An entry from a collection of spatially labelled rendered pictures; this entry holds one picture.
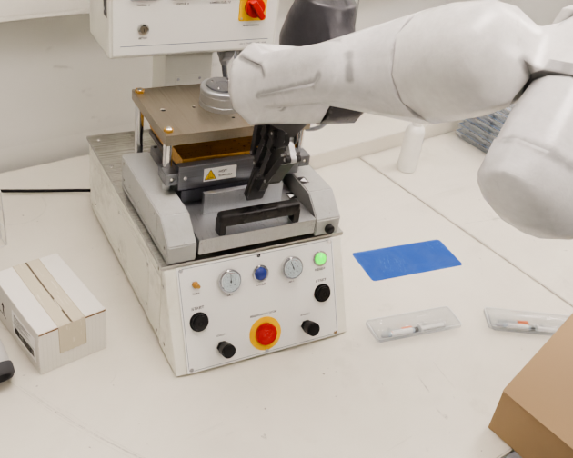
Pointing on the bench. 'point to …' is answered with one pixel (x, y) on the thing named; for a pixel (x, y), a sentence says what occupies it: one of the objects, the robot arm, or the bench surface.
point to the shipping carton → (49, 312)
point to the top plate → (192, 112)
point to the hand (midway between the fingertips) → (257, 183)
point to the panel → (256, 303)
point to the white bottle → (411, 148)
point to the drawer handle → (257, 214)
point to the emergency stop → (266, 333)
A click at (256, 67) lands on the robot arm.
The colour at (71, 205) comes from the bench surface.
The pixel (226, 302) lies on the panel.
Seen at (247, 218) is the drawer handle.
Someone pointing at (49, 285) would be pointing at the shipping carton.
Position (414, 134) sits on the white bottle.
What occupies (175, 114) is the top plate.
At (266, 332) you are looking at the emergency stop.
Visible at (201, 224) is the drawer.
